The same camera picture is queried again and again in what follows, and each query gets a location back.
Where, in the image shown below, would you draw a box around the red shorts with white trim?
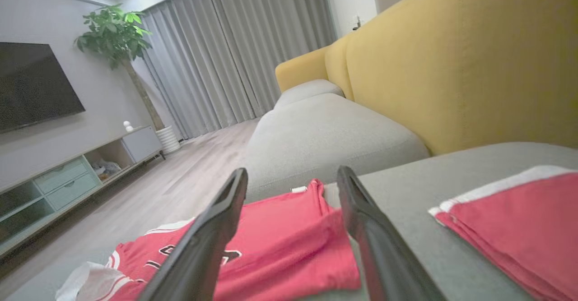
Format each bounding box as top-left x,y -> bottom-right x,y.
428,166 -> 578,301

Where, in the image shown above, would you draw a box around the white ribbed plant pot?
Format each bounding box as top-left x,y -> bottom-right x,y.
155,125 -> 182,155

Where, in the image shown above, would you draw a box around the black flat screen television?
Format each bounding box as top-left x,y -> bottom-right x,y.
0,42 -> 86,134

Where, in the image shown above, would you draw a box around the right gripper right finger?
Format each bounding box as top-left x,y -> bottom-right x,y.
337,166 -> 447,301

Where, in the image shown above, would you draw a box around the clutter inside cabinet shelf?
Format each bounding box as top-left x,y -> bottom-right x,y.
92,158 -> 122,181

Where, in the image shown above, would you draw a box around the narrow yellow sofa back cushion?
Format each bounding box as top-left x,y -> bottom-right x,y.
324,32 -> 356,101

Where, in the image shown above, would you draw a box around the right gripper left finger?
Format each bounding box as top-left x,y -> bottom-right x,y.
138,168 -> 249,301

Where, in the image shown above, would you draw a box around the large grey sofa seat cushion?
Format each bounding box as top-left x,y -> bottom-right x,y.
0,142 -> 578,301

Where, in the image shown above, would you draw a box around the grey pleated curtain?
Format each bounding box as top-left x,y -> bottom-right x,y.
135,0 -> 337,140

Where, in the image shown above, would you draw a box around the yellow sofa backrest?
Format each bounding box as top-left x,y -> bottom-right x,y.
345,0 -> 578,157

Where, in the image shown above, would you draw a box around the green leafy indoor tree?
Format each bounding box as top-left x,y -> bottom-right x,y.
74,4 -> 166,132

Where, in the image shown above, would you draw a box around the long low television cabinet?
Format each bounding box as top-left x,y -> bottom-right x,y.
0,125 -> 166,260

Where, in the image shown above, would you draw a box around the yellow sofa armrest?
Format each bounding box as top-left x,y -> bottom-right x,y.
275,46 -> 331,93

